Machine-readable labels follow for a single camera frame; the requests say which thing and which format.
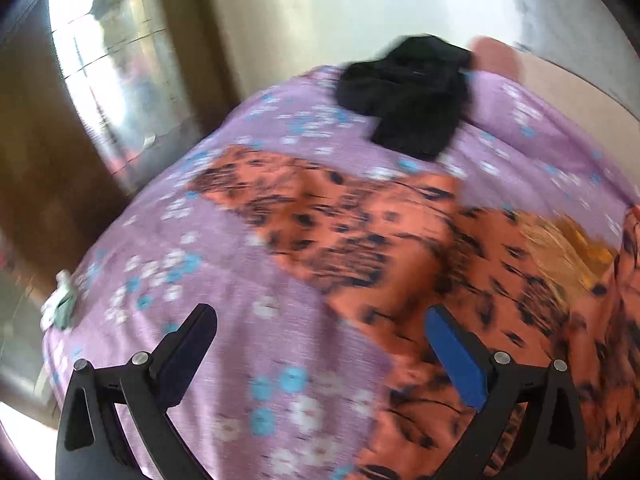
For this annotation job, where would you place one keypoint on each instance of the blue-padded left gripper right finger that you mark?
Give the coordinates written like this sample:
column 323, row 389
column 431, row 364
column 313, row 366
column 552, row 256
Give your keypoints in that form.
column 551, row 441

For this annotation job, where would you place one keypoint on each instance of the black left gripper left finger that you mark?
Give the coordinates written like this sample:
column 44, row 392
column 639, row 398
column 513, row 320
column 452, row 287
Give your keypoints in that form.
column 91, row 442

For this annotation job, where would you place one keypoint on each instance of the orange black floral garment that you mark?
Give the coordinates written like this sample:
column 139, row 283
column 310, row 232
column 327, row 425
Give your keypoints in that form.
column 382, row 252

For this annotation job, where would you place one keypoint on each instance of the white green crumpled cloth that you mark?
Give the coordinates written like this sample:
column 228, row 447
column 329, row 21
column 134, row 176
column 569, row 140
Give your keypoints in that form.
column 58, row 309

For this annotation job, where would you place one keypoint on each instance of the purple floral bed sheet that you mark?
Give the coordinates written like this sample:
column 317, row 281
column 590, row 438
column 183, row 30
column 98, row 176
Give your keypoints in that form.
column 289, row 389

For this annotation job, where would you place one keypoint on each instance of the beige mattress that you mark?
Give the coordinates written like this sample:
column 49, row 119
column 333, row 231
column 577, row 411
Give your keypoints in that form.
column 606, row 121

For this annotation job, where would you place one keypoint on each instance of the black folded garment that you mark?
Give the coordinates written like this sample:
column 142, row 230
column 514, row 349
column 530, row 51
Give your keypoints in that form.
column 417, row 92

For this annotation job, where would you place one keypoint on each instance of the window with metal grille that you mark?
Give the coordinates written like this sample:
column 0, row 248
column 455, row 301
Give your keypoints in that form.
column 119, row 66

